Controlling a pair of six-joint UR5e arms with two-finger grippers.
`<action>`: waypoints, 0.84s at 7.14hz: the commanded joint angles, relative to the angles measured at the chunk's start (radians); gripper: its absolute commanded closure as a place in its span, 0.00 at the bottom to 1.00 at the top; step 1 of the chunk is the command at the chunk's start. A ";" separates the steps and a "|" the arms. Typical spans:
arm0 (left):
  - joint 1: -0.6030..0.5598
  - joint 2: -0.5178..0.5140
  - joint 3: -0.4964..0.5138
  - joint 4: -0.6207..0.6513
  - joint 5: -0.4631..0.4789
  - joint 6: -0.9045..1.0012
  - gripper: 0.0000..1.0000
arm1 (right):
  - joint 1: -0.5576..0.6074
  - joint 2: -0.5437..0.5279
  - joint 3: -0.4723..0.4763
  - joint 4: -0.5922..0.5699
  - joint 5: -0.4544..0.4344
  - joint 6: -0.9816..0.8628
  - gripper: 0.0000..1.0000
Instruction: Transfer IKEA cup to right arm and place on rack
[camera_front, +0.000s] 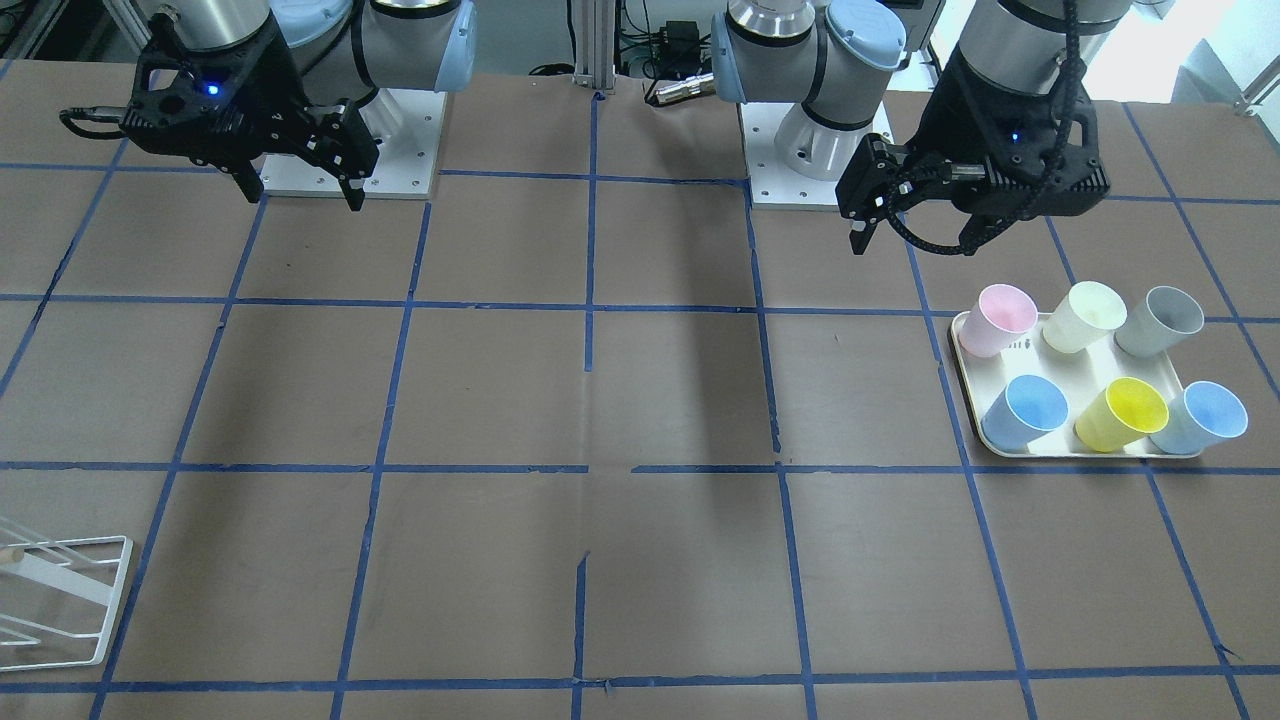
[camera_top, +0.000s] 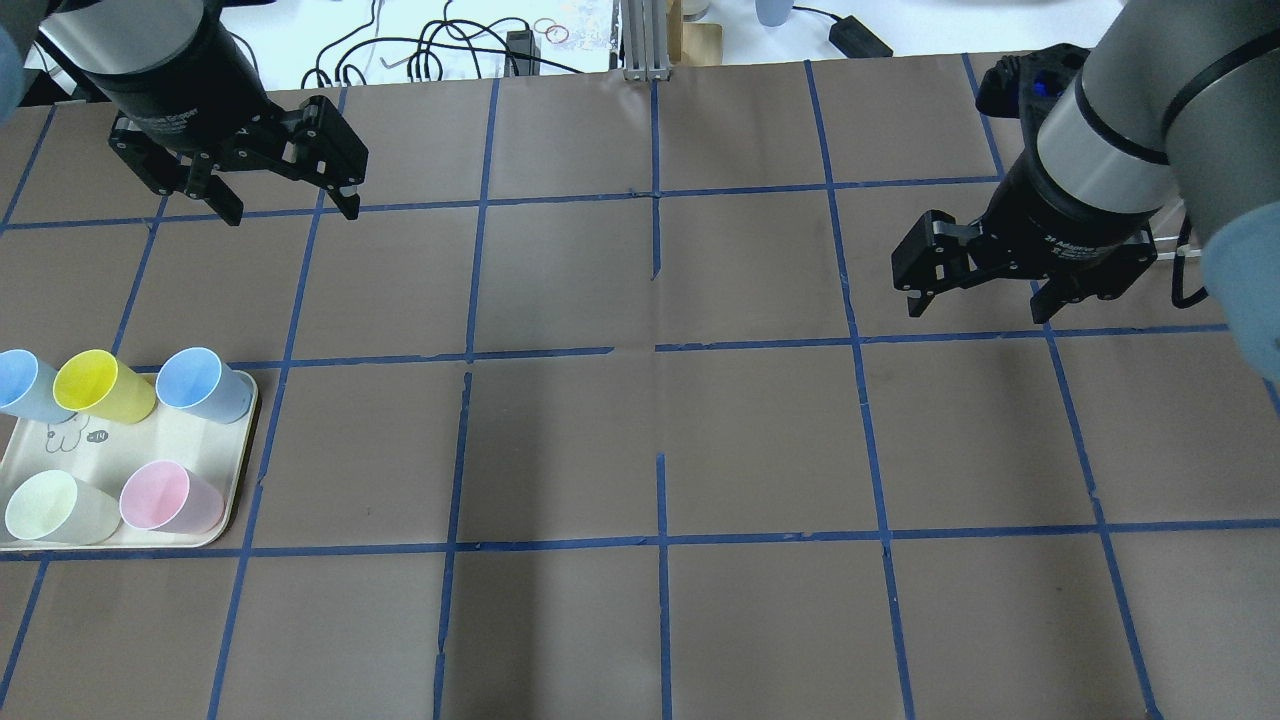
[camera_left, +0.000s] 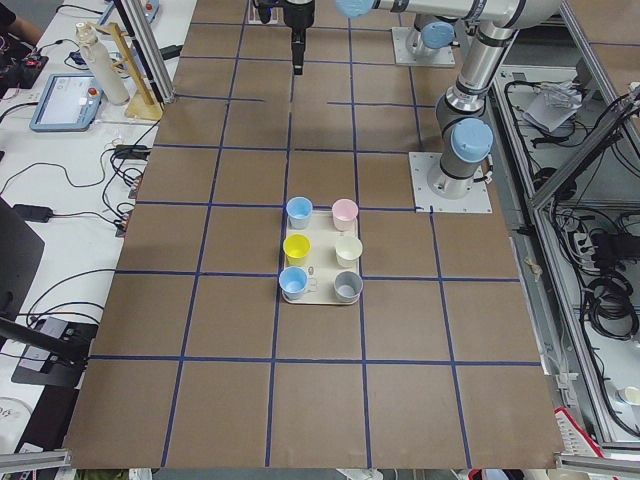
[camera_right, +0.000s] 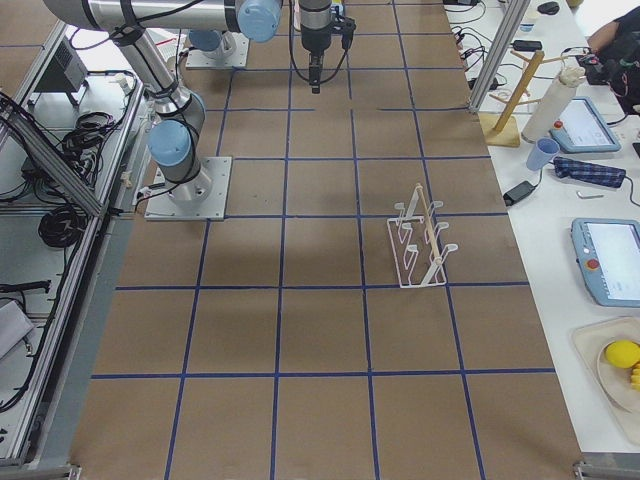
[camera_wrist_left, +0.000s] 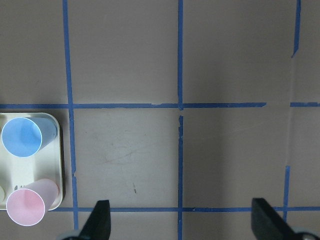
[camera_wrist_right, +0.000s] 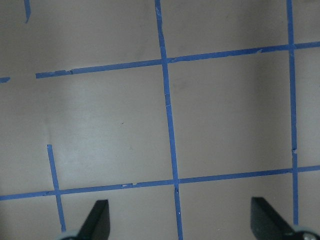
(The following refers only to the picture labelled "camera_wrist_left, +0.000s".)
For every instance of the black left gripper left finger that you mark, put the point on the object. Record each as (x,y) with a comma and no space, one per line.
(98,225)

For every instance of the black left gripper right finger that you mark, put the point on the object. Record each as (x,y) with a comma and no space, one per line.
(266,223)

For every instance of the pink plastic cup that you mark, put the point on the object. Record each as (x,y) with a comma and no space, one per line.
(28,205)

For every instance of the blue plastic cup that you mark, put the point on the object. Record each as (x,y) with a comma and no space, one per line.
(25,136)

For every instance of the cream plastic tray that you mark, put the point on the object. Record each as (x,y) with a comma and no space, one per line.
(17,172)

